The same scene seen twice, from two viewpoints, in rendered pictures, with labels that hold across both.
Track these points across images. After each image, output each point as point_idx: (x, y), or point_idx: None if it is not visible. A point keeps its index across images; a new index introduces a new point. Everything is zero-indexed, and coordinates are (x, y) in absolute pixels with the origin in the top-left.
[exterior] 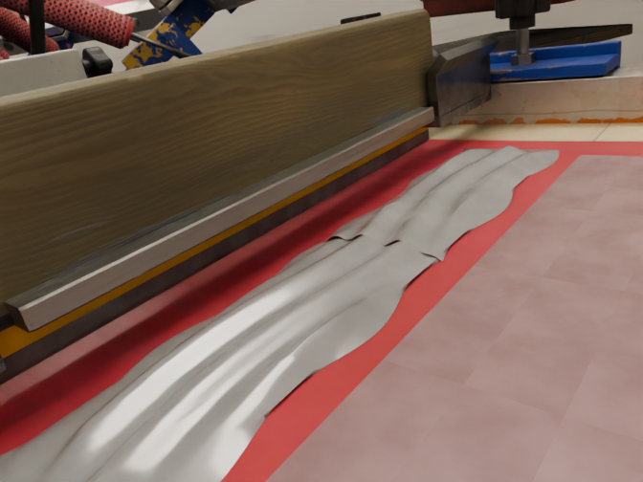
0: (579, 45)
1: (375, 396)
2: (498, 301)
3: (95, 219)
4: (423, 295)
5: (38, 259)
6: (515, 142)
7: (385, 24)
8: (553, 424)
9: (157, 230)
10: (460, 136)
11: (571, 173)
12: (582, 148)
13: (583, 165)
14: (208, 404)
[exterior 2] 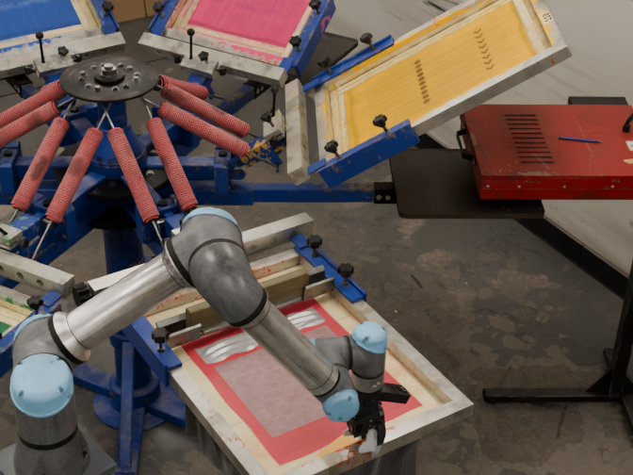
0: (358, 287)
1: (241, 358)
2: (267, 352)
3: (215, 319)
4: (259, 347)
5: (206, 324)
6: (324, 310)
7: (289, 280)
8: (255, 368)
9: (223, 321)
10: (318, 299)
11: (315, 330)
12: (330, 322)
13: (319, 329)
14: (222, 352)
